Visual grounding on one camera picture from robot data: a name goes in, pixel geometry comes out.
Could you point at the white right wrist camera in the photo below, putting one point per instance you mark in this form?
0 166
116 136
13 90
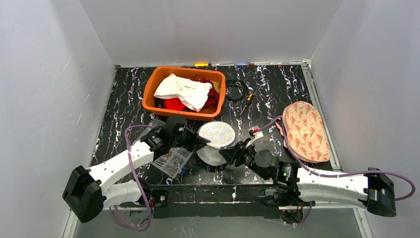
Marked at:
255 133

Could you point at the bright red bra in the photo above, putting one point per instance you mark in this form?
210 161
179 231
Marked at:
171 104

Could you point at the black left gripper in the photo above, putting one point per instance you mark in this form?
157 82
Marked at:
191 140

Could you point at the orange plastic basin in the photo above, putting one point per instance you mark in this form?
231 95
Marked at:
160 73

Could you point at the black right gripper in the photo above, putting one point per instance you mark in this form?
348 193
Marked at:
232 155

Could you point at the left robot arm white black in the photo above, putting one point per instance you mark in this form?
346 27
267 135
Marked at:
115 181

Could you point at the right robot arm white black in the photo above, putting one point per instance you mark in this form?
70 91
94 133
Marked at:
372 190

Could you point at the peach print mesh laundry bag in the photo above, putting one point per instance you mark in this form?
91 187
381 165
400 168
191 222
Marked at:
302 127

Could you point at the dark red bra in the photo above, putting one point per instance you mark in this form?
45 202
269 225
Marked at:
213 95

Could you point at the orange black screwdriver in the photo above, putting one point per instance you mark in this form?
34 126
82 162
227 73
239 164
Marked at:
247 103

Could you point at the white bra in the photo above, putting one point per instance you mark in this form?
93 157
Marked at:
191 93

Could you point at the yellow marker at wall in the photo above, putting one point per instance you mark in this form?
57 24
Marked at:
203 64

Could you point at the clear plastic screw organizer box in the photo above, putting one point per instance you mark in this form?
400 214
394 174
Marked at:
172 163

